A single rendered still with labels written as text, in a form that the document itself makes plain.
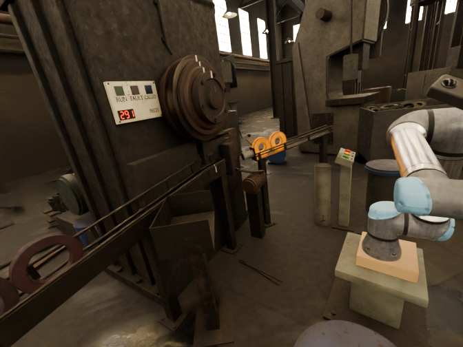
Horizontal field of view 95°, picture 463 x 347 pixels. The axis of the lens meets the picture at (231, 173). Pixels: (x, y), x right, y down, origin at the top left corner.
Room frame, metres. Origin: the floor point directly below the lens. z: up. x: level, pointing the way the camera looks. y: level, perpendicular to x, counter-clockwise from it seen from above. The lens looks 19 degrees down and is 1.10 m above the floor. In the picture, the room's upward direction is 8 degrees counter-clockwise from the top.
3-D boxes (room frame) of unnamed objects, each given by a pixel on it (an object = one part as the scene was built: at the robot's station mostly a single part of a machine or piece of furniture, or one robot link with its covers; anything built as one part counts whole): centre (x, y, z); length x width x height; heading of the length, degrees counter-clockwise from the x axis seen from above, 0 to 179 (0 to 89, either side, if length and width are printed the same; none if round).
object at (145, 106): (1.12, 0.41, 1.15); 0.26 x 0.02 x 0.18; 146
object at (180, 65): (1.34, 0.13, 1.12); 0.47 x 0.06 x 0.47; 146
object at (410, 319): (0.78, -0.63, 0.13); 0.40 x 0.40 x 0.26; 51
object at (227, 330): (0.77, 0.21, 0.36); 0.26 x 0.20 x 0.72; 1
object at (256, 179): (1.53, -0.17, 0.27); 0.22 x 0.13 x 0.53; 146
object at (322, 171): (1.54, -0.71, 0.26); 0.12 x 0.12 x 0.52
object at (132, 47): (1.58, 0.48, 0.88); 1.08 x 0.73 x 1.76; 146
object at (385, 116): (2.64, -2.31, 0.39); 1.03 x 0.83 x 0.77; 71
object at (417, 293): (0.78, -0.63, 0.28); 0.32 x 0.32 x 0.04; 51
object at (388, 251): (0.78, -0.63, 0.40); 0.15 x 0.15 x 0.10
